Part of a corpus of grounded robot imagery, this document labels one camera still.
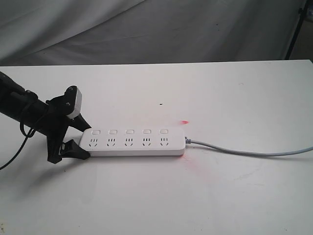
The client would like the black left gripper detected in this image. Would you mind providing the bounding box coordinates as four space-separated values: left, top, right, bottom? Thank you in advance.
44 86 91 164

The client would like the white five-socket power strip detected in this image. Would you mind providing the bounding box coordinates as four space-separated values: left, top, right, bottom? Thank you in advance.
79 127 186 157

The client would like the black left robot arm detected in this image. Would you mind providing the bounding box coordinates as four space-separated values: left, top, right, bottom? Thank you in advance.
0 73 91 164

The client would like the grey backdrop cloth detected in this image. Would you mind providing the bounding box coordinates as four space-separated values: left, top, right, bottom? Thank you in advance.
0 0 305 66

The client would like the black tripod stand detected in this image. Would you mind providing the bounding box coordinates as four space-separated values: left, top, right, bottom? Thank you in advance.
284 0 310 60

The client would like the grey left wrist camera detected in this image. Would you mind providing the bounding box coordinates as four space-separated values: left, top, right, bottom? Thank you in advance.
67 88 82 119

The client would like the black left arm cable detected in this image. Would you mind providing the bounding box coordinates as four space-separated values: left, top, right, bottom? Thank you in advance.
0 100 49 170

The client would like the grey power cable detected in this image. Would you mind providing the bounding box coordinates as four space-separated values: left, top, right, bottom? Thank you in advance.
183 136 313 157

